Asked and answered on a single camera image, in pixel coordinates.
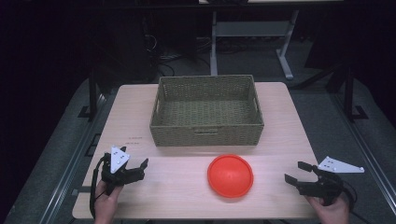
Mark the grey metal desk frame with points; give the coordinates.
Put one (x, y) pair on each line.
(249, 29)

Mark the aluminium frame rail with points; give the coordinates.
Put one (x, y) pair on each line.
(70, 168)
(367, 149)

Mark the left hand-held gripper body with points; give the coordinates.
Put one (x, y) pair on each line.
(120, 159)

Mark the person's right hand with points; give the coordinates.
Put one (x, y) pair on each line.
(334, 214)

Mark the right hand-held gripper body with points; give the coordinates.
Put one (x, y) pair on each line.
(327, 185)

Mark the orange plastic bowl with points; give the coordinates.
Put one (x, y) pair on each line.
(230, 176)

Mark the black metal stand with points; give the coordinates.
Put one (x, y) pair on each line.
(349, 93)
(92, 93)

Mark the green woven basket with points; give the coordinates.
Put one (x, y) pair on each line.
(207, 116)

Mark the person's left hand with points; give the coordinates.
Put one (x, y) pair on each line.
(105, 203)

